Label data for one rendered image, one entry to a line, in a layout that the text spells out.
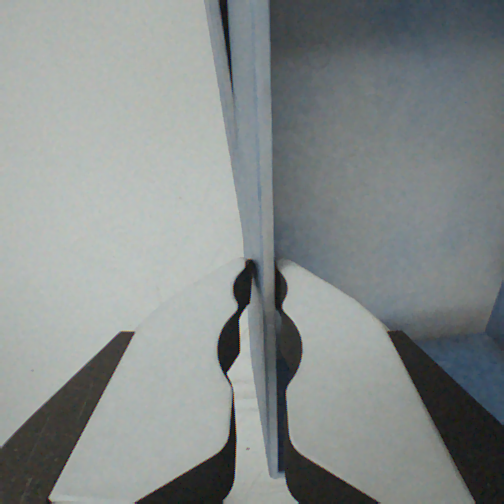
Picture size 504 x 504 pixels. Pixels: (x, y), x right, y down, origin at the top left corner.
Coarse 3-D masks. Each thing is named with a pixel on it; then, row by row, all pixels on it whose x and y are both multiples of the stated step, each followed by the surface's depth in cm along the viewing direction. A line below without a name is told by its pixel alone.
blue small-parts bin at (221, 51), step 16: (208, 0) 13; (224, 0) 18; (208, 16) 16; (224, 16) 19; (224, 32) 19; (224, 48) 14; (224, 64) 14; (224, 80) 14; (224, 96) 15; (224, 112) 17; (240, 208) 19
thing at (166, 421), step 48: (192, 288) 10; (240, 288) 11; (144, 336) 9; (192, 336) 9; (144, 384) 7; (192, 384) 7; (96, 432) 6; (144, 432) 6; (192, 432) 6; (96, 480) 6; (144, 480) 6; (192, 480) 6
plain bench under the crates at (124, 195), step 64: (0, 0) 18; (64, 0) 18; (128, 0) 18; (192, 0) 19; (0, 64) 19; (64, 64) 19; (128, 64) 20; (192, 64) 20; (0, 128) 20; (64, 128) 21; (128, 128) 21; (192, 128) 22; (0, 192) 22; (64, 192) 23; (128, 192) 23; (192, 192) 24; (0, 256) 24; (64, 256) 25; (128, 256) 25; (192, 256) 26; (0, 320) 26; (64, 320) 27; (128, 320) 28; (0, 384) 29; (256, 448) 38
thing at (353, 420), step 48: (288, 288) 10; (336, 288) 10; (288, 336) 9; (336, 336) 8; (384, 336) 8; (288, 384) 7; (336, 384) 7; (384, 384) 7; (288, 432) 6; (336, 432) 6; (384, 432) 6; (432, 432) 6; (288, 480) 7; (336, 480) 6; (384, 480) 6; (432, 480) 6
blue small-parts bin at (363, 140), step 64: (256, 0) 7; (320, 0) 13; (384, 0) 13; (448, 0) 13; (256, 64) 8; (320, 64) 14; (384, 64) 14; (448, 64) 15; (256, 128) 9; (320, 128) 15; (384, 128) 16; (448, 128) 16; (256, 192) 10; (320, 192) 17; (384, 192) 17; (448, 192) 17; (256, 256) 11; (320, 256) 18; (384, 256) 19; (448, 256) 19; (256, 320) 14; (384, 320) 21; (448, 320) 22; (256, 384) 18
